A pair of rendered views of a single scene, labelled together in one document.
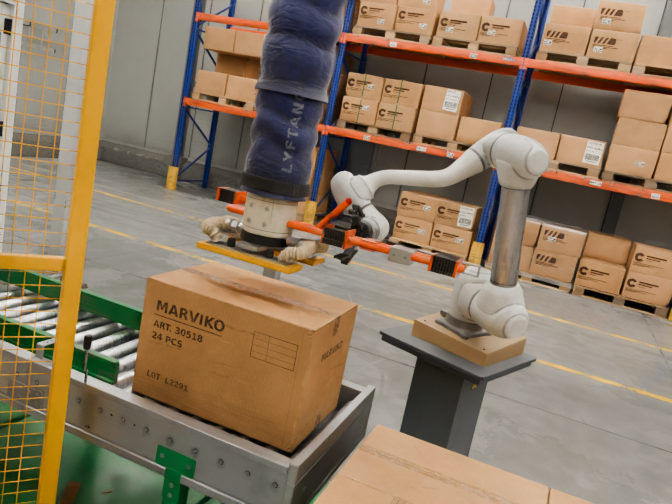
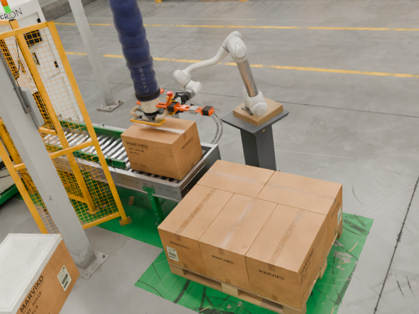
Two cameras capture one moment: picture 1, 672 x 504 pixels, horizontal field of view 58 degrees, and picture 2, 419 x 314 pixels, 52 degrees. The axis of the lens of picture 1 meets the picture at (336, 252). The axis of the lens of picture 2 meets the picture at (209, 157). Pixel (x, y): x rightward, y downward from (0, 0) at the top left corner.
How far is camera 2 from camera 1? 2.23 m
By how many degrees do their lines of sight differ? 28
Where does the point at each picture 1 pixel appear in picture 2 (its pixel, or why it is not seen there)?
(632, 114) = not seen: outside the picture
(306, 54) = (134, 53)
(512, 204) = (240, 68)
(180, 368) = (141, 160)
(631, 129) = not seen: outside the picture
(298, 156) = (149, 84)
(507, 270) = (250, 91)
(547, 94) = not seen: outside the picture
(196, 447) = (152, 185)
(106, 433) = (128, 184)
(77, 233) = (91, 133)
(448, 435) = (257, 151)
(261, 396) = (166, 165)
